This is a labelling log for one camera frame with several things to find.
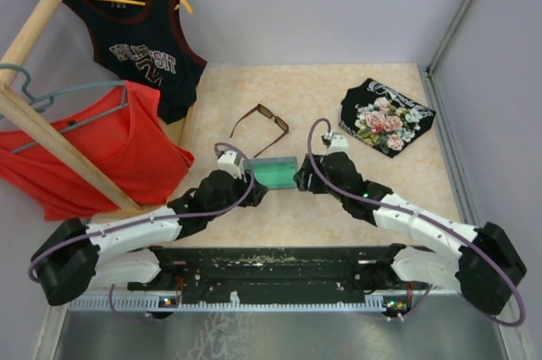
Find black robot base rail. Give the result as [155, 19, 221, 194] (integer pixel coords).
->
[128, 245, 426, 317]

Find navy basketball jersey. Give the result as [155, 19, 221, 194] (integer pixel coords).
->
[63, 0, 207, 124]

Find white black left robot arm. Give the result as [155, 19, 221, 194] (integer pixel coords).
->
[28, 169, 268, 306]

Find brown sunglasses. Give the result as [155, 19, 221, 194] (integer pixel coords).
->
[229, 102, 291, 158]

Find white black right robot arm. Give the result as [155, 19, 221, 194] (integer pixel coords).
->
[293, 152, 527, 315]

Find red tank top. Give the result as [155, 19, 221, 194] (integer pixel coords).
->
[0, 79, 196, 222]

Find grey-blue glasses case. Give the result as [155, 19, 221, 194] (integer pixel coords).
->
[243, 157, 298, 191]

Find aluminium frame post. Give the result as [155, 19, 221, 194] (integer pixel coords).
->
[425, 0, 475, 78]

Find wooden clothes rack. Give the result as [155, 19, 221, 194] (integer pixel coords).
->
[0, 0, 196, 222]

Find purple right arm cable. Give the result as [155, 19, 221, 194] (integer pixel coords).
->
[306, 119, 528, 328]

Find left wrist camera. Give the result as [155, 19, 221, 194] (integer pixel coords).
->
[217, 150, 245, 179]

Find black floral folded shirt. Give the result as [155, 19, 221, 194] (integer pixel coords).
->
[339, 78, 436, 158]

